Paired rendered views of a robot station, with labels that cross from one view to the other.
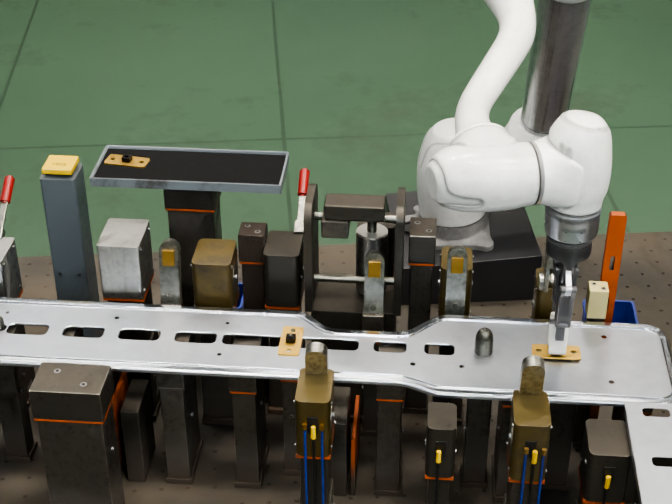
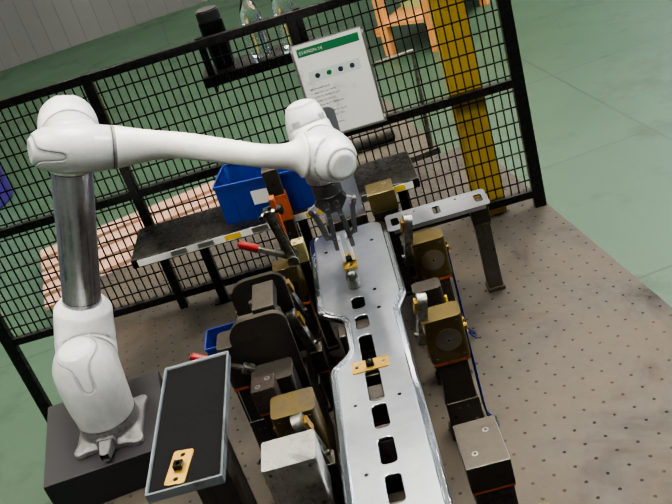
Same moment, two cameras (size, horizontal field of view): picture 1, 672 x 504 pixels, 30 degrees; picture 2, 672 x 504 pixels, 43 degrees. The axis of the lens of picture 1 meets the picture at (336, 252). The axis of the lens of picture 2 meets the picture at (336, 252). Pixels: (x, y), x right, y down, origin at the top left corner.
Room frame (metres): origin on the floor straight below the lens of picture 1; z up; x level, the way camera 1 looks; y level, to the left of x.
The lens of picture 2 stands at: (1.80, 1.61, 2.11)
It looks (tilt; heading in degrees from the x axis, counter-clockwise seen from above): 28 degrees down; 269
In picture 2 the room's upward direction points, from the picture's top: 18 degrees counter-clockwise
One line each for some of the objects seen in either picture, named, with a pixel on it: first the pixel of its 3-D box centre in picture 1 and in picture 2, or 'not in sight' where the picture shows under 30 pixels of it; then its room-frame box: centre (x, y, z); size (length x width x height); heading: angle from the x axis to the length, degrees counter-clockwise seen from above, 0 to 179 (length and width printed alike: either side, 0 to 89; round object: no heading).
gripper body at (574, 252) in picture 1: (567, 256); (329, 195); (1.74, -0.38, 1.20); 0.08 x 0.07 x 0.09; 175
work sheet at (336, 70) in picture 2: not in sight; (338, 84); (1.59, -0.93, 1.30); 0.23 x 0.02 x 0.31; 175
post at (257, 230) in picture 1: (256, 315); (290, 453); (2.00, 0.16, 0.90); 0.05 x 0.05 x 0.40; 85
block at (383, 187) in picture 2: not in sight; (393, 239); (1.59, -0.65, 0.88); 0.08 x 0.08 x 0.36; 85
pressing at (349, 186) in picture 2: not in sight; (329, 166); (1.70, -0.65, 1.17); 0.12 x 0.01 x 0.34; 175
